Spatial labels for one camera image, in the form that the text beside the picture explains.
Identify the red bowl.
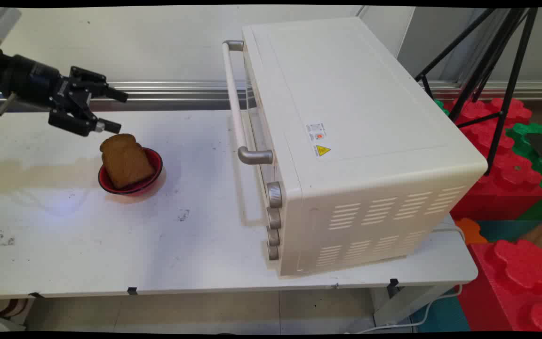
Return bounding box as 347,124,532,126
98,147,163,195

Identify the red foam block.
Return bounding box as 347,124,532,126
457,239,542,332
445,97,542,221

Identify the white table leg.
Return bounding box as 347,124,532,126
372,282,455,326

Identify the brown bread slice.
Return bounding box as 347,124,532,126
100,134,156,190

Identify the black tripod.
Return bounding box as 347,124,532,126
414,7,539,176

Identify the white oven door handle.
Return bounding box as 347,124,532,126
222,40,274,165

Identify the white label sticker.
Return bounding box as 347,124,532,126
306,123,327,142

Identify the orange foam piece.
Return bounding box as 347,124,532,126
454,218,488,245

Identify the aluminium rail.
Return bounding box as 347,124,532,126
0,80,542,112

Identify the teal foam mat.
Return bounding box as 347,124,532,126
410,290,471,332

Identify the white toaster oven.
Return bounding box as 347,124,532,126
242,16,488,277

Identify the large silver oven knob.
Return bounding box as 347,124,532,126
266,181,283,208

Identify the white power cable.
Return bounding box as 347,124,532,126
346,223,467,335

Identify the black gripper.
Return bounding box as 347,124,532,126
11,55,129,137

